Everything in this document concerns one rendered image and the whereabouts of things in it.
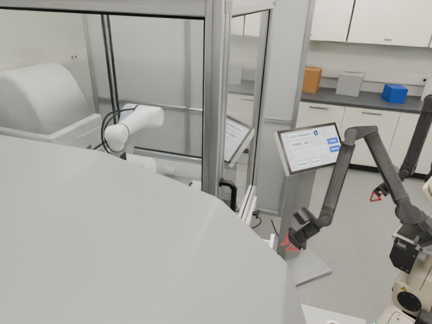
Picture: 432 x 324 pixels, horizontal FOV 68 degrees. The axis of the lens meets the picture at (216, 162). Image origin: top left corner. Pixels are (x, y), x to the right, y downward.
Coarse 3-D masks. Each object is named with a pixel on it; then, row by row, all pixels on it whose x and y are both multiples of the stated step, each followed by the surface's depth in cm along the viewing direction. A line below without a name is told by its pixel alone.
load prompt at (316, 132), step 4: (296, 132) 220; (300, 132) 221; (304, 132) 222; (308, 132) 224; (312, 132) 225; (316, 132) 226; (320, 132) 228; (288, 136) 217; (292, 136) 218; (296, 136) 219; (300, 136) 221; (304, 136) 222; (308, 136) 223; (312, 136) 224; (292, 140) 217
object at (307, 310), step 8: (304, 312) 141; (312, 312) 141; (320, 312) 141; (328, 312) 142; (336, 312) 142; (312, 320) 138; (320, 320) 138; (336, 320) 138; (344, 320) 138; (352, 320) 139; (360, 320) 139
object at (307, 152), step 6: (324, 144) 226; (294, 150) 216; (300, 150) 218; (306, 150) 219; (312, 150) 221; (318, 150) 223; (324, 150) 225; (294, 156) 215; (300, 156) 216; (306, 156) 218; (312, 156) 220
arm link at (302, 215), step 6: (300, 210) 141; (306, 210) 141; (294, 216) 142; (300, 216) 141; (306, 216) 141; (312, 216) 139; (324, 216) 136; (300, 222) 141; (318, 222) 137; (324, 222) 135
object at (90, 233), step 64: (0, 192) 37; (64, 192) 38; (128, 192) 41; (192, 192) 45; (0, 256) 29; (64, 256) 31; (128, 256) 33; (192, 256) 35; (256, 256) 43; (0, 320) 25; (64, 320) 26; (128, 320) 27; (192, 320) 30; (256, 320) 36
